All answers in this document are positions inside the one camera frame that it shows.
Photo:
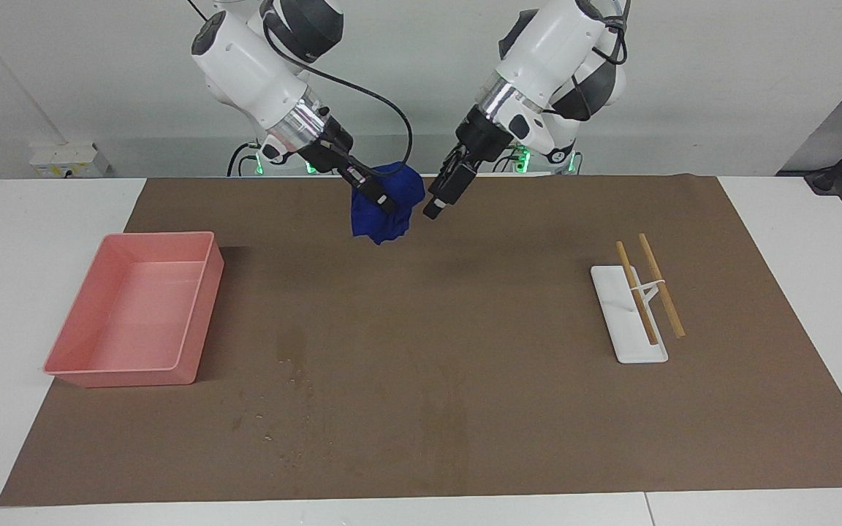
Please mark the wooden rack rod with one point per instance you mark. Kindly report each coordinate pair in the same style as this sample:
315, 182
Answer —
661, 285
636, 296

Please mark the pink plastic bin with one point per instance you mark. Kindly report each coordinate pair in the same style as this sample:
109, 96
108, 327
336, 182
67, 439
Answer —
136, 314

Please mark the white wall socket box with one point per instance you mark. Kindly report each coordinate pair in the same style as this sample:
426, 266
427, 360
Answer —
63, 157

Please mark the brown table mat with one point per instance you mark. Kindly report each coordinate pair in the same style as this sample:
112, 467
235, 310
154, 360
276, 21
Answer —
428, 329

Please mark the white rack base tray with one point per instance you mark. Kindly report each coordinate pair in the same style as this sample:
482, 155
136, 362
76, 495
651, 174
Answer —
615, 296

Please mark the blue towel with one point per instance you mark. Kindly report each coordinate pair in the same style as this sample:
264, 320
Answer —
377, 219

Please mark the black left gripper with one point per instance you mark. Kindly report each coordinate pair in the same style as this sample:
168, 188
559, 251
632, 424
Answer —
483, 135

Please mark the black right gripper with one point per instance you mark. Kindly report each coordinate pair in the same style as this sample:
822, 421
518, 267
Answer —
330, 146

